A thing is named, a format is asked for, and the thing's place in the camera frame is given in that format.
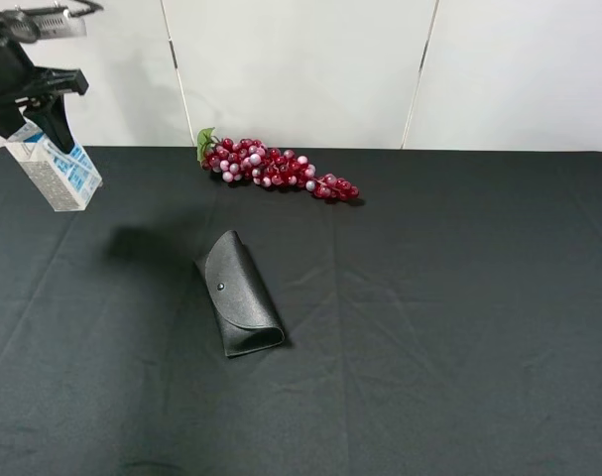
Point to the black tablecloth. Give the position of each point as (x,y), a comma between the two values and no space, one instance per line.
(448,324)

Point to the black leather glasses case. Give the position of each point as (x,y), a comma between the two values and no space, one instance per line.
(245,314)

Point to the red plastic grape bunch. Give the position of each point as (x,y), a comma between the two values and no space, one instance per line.
(251,161)

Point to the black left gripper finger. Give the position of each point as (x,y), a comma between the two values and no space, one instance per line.
(48,113)

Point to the white blue milk carton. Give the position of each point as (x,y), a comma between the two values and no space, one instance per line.
(67,181)

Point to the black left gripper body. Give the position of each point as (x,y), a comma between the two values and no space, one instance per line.
(20,79)

